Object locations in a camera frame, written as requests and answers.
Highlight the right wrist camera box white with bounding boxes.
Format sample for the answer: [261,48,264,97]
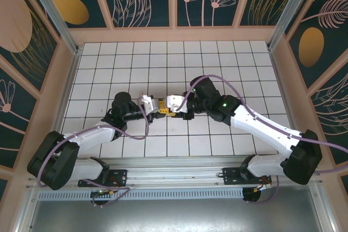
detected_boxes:
[166,95,189,114]

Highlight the aluminium frame rail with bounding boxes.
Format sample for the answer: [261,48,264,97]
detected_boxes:
[26,156,326,189]

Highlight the aluminium table edge rail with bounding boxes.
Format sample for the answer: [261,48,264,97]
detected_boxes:
[266,44,307,146]
[54,48,82,135]

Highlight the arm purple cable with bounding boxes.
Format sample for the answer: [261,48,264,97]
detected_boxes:
[36,96,150,208]
[175,74,348,205]

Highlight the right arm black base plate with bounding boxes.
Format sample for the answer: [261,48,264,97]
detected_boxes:
[222,166,272,186]

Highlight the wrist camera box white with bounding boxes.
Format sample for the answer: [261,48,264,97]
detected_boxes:
[139,95,161,115]
[166,95,189,114]

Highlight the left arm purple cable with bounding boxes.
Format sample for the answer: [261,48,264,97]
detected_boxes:
[36,96,150,208]

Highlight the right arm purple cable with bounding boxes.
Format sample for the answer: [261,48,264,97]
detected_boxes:
[175,74,348,205]

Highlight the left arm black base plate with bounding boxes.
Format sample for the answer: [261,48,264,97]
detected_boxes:
[78,168,128,188]

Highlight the aluminium corner post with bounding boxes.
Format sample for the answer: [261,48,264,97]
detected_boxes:
[267,0,319,51]
[23,0,82,55]

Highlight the slotted grey cable duct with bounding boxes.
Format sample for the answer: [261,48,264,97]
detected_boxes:
[36,187,245,200]

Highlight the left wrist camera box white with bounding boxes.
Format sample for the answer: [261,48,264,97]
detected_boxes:
[139,95,161,115]

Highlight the grey metal sheet panel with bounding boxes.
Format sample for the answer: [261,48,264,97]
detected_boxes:
[16,185,337,232]

